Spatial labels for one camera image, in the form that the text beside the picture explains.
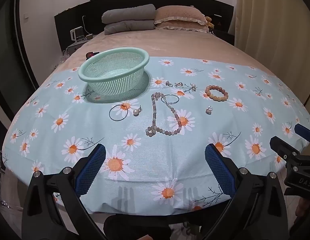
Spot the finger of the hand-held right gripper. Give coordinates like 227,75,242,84
270,136,310,170
294,124,310,143

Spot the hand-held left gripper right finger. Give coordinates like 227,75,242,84
204,144,289,240

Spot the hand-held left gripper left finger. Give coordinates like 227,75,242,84
22,144,107,240

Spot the large silver bangle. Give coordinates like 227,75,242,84
109,104,129,122

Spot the orange bead bracelet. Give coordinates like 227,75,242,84
204,85,228,102

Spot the small silver bangle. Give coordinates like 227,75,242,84
161,94,180,105

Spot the grey bead necklace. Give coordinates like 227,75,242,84
146,92,188,137

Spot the green plastic mesh basket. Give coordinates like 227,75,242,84
78,47,150,97

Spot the blue daisy print cloth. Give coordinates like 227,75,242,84
2,56,310,214

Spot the beige curtain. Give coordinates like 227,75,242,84
232,0,310,105

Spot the grey nightstand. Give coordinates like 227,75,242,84
66,39,89,55

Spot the dark glass door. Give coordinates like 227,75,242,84
0,0,40,120

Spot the beige bedspread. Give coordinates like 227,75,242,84
48,29,267,87

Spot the white electric kettle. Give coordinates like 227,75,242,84
70,27,85,42

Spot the grey folded quilt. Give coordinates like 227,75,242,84
104,19,155,36
102,4,156,25

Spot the beige frilled pillow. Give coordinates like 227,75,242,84
154,6,208,25
154,21,209,33

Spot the black headboard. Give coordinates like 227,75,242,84
54,0,235,53

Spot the white charger cable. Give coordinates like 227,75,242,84
82,15,90,34

